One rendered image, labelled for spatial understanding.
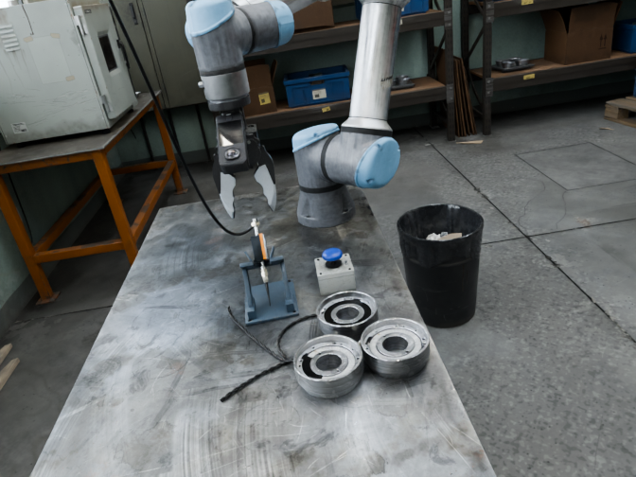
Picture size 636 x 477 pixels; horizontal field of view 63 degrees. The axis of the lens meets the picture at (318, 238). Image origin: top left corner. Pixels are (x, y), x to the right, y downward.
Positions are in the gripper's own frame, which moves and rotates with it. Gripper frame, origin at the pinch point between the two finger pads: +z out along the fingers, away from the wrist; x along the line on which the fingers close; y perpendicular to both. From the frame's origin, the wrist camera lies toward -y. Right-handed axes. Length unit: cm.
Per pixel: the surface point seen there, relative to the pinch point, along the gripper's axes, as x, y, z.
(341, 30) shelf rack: -68, 317, 1
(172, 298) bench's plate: 20.4, 6.0, 18.6
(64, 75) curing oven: 89, 187, -12
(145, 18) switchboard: 76, 358, -27
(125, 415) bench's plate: 23.4, -26.0, 18.6
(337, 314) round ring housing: -11.6, -13.7, 16.5
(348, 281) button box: -15.4, -3.6, 16.6
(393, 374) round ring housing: -17.4, -29.4, 17.9
